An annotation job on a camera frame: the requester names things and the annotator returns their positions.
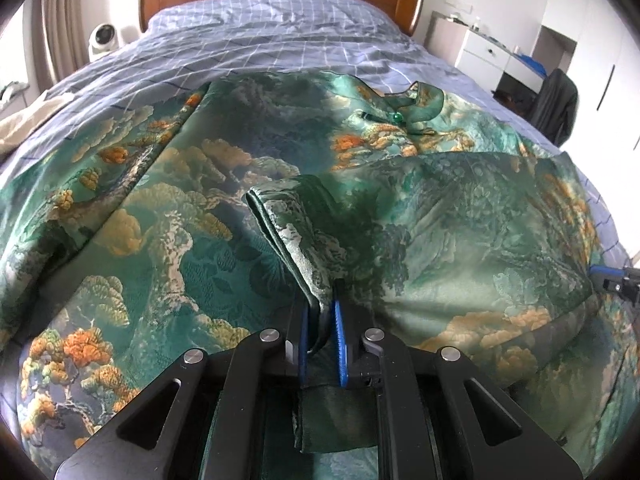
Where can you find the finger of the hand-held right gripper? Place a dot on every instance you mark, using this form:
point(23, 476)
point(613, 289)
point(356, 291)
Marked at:
point(607, 271)

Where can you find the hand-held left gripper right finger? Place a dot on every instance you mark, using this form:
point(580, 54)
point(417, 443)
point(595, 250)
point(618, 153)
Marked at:
point(340, 345)

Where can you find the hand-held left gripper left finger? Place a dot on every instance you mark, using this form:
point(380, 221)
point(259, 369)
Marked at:
point(302, 345)

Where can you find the green patterned silk garment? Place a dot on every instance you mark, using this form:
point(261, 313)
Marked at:
point(200, 210)

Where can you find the dark jacket on chair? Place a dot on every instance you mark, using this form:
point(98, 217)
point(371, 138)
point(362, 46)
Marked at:
point(555, 105)

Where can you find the blue cloth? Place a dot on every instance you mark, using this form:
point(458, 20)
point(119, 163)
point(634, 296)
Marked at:
point(532, 64)

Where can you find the white wardrobe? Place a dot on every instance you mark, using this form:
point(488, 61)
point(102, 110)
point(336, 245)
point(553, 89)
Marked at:
point(600, 35)

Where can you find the white desk with drawer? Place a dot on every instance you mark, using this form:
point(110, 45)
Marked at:
point(482, 52)

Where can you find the beige bedside cabinet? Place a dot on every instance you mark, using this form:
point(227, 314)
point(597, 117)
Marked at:
point(445, 35)

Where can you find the blue checked bed sheet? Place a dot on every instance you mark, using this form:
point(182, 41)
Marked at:
point(280, 35)

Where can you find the beige blanket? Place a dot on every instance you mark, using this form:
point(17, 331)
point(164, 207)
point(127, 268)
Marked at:
point(25, 127)

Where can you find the white round fan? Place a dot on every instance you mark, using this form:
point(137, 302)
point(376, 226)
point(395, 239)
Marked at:
point(105, 37)

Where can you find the beige curtain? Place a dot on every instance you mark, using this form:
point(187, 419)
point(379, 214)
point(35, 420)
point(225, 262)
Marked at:
point(60, 10)

